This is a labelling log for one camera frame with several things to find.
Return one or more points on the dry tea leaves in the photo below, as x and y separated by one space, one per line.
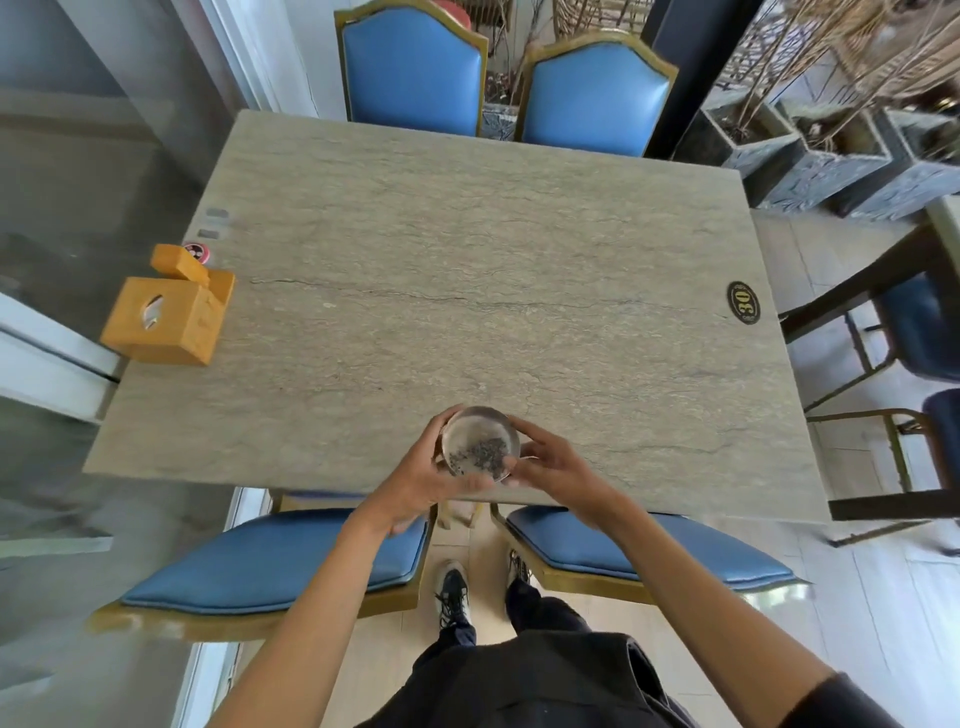
484 452

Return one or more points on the person's left hand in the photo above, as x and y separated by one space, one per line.
405 480

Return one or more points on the wooden tissue box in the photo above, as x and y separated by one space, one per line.
161 322

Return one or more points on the black oval table number plate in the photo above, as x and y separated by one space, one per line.
743 303

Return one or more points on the clear drinking glass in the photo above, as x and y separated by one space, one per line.
480 439

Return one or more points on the person's black shoe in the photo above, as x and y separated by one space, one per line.
453 592
519 568

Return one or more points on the person's black left shoe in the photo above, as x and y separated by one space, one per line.
453 592

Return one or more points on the person's right thumb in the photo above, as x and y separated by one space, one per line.
534 433

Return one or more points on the blue padded gold-framed chair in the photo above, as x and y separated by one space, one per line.
675 559
262 562
592 97
412 71

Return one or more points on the grey stone planter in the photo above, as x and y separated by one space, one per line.
499 121
911 176
742 146
825 169

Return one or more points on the person's black top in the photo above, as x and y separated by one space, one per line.
540 686

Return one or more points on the dark wooden table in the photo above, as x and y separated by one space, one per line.
885 277

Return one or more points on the small wooden block holder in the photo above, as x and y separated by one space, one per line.
187 266

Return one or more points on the round red white sticker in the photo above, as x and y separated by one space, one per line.
201 253

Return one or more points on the person's left forearm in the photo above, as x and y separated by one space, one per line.
300 622

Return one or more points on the person's black right shoe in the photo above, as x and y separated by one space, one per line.
519 568

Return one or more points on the dark blue metal-framed chair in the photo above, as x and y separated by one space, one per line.
915 330
941 435

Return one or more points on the bundle of dried branches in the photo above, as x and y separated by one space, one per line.
840 52

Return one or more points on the person's black trousers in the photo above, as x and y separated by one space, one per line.
540 611

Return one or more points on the person's right forearm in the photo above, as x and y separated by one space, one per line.
705 607

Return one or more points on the person's left thumb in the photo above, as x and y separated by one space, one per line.
444 424

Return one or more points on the person's right hand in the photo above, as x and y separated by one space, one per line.
562 469

